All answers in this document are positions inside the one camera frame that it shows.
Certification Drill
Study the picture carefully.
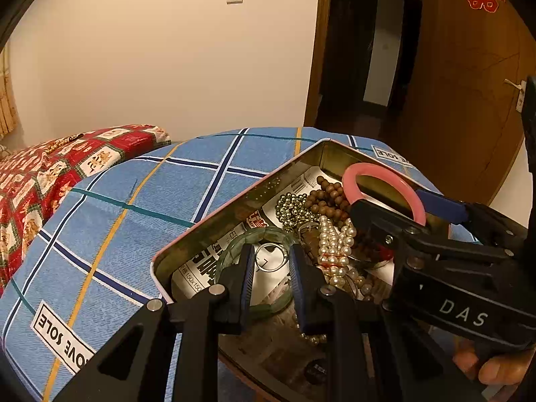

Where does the red printed blanket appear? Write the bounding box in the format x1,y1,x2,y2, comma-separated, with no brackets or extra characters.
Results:
0,124,172,298

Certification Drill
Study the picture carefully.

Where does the wooden door frame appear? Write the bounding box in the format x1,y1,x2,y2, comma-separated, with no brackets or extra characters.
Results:
304,0,423,128

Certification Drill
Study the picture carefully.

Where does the pearl bracelet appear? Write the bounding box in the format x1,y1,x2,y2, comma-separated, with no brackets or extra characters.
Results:
316,215,361,289

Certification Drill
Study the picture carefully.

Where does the pink bangle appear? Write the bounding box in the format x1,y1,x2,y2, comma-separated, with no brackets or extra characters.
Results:
341,162,428,224

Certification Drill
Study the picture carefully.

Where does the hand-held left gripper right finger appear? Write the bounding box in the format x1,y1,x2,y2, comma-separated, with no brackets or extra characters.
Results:
289,243,486,402

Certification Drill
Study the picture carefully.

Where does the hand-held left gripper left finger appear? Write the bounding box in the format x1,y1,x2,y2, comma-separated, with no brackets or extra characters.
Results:
54,243,256,402

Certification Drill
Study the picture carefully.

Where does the metallic bead bracelet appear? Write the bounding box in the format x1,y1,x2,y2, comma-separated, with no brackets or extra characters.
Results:
274,192,321,231

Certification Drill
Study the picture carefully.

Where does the green jade bangle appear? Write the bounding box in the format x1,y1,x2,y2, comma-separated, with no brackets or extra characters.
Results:
215,226,302,313

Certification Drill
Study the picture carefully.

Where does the metal tin box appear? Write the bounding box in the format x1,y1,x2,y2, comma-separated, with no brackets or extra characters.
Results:
151,139,453,402

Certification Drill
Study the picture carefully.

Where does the dark gold bead strand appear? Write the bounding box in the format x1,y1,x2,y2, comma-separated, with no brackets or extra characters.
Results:
45,133,84,154

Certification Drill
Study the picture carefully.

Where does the wooden door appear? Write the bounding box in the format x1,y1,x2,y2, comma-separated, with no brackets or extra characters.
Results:
389,0,532,206

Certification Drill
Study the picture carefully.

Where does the printed paper sheet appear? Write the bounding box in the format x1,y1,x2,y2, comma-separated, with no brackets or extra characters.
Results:
172,166,348,302

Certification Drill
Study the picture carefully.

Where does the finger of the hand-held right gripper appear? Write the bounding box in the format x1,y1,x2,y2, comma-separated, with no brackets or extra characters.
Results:
349,200,424,257
414,188,525,244

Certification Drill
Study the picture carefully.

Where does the person's right hand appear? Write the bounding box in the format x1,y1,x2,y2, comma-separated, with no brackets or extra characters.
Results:
452,339,536,387

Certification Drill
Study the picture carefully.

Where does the yellow curtain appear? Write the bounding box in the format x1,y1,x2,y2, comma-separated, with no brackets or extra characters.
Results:
0,46,19,137

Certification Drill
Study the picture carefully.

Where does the silver ring bangle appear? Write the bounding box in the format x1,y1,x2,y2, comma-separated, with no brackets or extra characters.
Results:
253,243,291,273

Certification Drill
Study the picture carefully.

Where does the brown wooden bead bracelet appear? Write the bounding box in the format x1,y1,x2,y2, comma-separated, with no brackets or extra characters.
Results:
306,176,394,260

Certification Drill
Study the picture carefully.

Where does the blue plaid blanket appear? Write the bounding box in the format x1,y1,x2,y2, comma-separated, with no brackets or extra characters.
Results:
0,126,478,402

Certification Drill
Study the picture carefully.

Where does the metal door handle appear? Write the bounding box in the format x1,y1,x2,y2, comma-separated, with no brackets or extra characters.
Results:
505,79,527,112

